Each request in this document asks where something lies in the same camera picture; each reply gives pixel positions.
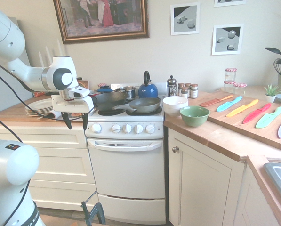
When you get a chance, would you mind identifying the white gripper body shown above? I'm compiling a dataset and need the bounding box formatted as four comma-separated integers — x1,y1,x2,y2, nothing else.
51,95,95,114

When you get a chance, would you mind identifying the stack of plates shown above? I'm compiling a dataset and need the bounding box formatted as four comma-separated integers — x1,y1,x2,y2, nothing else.
24,98,54,117

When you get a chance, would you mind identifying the dark wok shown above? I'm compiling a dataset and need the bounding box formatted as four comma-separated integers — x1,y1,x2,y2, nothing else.
91,91,128,113

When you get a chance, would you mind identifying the cream drawer cabinet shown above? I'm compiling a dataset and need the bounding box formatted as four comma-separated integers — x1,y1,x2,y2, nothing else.
0,125,99,212

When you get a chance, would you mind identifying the stainless steel pot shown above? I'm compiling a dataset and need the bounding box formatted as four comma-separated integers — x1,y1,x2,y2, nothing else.
115,86,137,100

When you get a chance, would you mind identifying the grey frying pan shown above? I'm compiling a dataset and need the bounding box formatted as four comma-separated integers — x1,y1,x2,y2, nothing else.
112,97,162,114

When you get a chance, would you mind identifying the white kitchen stove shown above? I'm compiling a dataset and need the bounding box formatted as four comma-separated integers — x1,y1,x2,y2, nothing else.
84,93,167,226

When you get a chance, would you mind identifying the white bowl under stack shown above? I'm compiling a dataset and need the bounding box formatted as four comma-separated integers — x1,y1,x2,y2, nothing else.
164,107,187,118

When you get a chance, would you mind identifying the large white bowl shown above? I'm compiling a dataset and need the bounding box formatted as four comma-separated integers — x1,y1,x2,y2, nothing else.
162,96,189,112

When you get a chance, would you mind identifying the glass french press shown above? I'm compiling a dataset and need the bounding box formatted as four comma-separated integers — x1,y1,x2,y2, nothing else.
166,75,177,97

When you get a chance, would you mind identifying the framed painting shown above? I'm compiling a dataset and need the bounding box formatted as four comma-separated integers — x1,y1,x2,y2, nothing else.
53,0,151,45

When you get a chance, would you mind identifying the white stove bottom drawer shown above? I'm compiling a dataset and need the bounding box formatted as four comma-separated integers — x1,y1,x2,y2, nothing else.
97,193,167,225

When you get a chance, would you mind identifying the green ceramic bowl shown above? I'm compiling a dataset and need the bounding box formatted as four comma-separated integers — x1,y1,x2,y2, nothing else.
179,105,210,128

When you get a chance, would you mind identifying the orange sheathed knife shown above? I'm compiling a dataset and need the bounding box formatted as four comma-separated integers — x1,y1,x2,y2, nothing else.
199,95,233,108

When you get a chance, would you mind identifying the cream cabinet door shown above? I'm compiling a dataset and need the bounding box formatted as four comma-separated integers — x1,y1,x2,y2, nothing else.
168,128,246,226

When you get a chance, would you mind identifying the grey geometric print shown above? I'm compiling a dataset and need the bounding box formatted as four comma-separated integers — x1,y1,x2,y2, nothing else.
170,2,201,36
213,0,247,8
211,23,245,56

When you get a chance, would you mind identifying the blue sheathed knife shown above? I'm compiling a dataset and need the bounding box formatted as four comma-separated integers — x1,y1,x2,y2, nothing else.
216,95,243,113

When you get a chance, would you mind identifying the short jar red checked lid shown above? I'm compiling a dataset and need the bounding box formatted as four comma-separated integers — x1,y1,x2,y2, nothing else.
233,82,247,96
223,80,236,94

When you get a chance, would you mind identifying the tall jar red checked lid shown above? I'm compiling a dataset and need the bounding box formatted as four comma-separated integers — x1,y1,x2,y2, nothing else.
225,67,238,82

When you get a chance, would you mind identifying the yellow sheathed knife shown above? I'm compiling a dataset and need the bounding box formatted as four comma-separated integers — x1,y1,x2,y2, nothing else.
225,99,259,118

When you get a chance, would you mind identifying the wooden cutting board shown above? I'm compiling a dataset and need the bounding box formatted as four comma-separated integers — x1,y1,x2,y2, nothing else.
207,95,281,153

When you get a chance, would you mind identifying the red sheathed knife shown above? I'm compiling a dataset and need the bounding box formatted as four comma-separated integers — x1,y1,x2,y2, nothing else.
242,102,272,125

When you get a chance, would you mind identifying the green sheathed knife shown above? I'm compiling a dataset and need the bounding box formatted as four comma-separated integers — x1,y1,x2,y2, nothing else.
255,106,281,129

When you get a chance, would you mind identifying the small plant in white pot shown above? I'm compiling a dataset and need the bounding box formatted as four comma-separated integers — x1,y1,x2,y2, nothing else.
263,84,281,103

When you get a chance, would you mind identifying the cream sink cabinet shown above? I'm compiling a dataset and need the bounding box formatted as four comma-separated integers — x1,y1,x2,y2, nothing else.
233,159,281,226

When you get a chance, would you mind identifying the steel sink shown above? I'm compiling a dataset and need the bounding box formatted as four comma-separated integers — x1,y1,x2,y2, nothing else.
263,162,281,203

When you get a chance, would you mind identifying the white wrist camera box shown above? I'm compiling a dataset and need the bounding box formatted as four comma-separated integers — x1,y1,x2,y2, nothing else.
68,86,91,100

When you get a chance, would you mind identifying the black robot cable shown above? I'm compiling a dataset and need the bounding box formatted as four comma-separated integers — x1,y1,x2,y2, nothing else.
0,57,32,226
0,64,62,121

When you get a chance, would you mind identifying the white oven door with handle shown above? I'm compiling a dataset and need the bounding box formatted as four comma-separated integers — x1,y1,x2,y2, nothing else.
86,137,167,200

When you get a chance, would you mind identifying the blue kettle with black handle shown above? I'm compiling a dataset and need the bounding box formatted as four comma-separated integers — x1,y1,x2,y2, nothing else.
137,70,159,99

